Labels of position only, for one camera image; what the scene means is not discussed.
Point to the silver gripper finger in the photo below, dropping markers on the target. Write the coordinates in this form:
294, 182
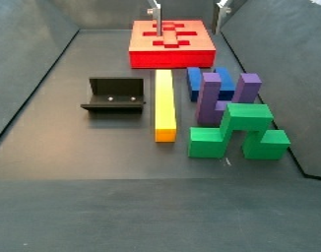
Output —
223, 11
154, 11

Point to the purple U-shaped block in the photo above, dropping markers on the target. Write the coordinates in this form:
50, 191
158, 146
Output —
212, 106

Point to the red puzzle board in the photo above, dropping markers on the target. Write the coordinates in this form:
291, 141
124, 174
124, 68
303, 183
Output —
184, 45

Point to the blue U-shaped block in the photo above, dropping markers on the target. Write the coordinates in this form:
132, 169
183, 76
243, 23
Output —
228, 87

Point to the yellow long bar block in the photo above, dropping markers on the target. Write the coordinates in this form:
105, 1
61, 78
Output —
165, 107

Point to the green stepped block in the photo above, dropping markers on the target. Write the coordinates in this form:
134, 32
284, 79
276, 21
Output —
264, 143

